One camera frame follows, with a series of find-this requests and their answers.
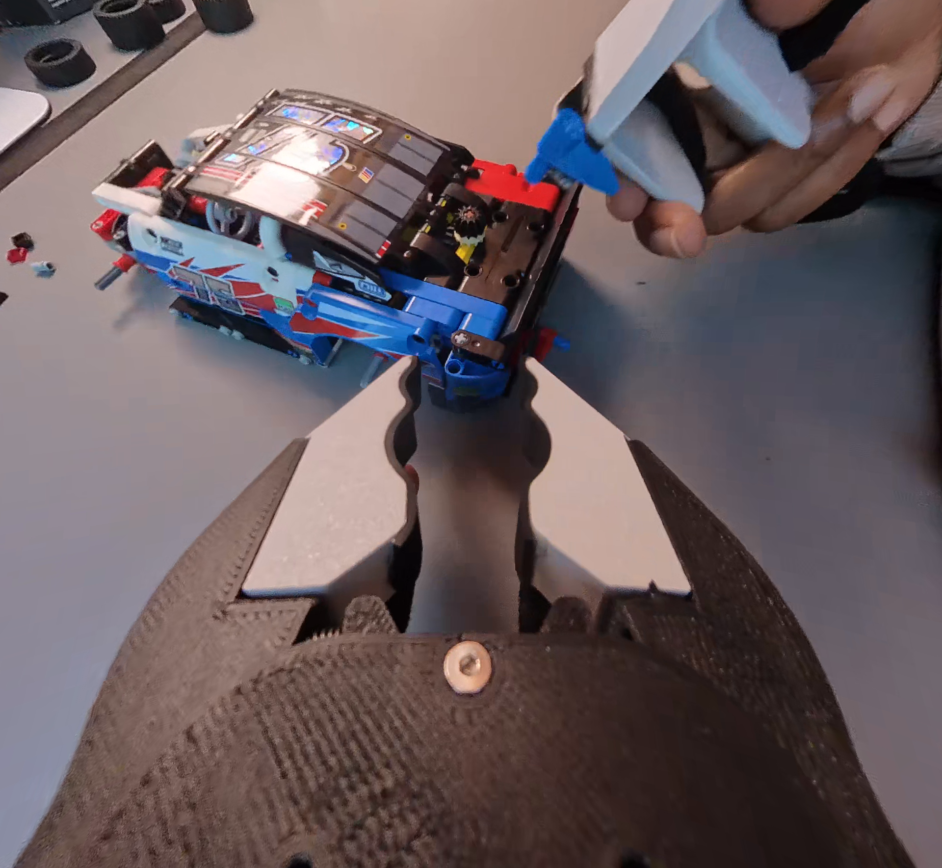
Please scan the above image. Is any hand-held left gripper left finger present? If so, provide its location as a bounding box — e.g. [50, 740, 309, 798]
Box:
[241, 355, 422, 600]

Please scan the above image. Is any lego race car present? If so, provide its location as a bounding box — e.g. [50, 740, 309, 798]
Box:
[90, 88, 587, 416]

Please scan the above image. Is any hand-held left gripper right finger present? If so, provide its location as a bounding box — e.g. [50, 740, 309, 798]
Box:
[519, 358, 693, 600]

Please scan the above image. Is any white booklet stand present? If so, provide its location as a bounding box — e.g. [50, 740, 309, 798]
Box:
[0, 88, 52, 157]

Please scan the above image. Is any person's right forearm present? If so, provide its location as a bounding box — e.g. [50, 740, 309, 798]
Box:
[879, 106, 942, 181]

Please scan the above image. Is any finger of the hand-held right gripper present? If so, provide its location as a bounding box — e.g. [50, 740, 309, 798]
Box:
[559, 0, 778, 149]
[603, 101, 709, 214]

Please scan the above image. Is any blue lego connector piece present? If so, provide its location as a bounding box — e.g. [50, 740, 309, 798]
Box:
[526, 108, 621, 196]

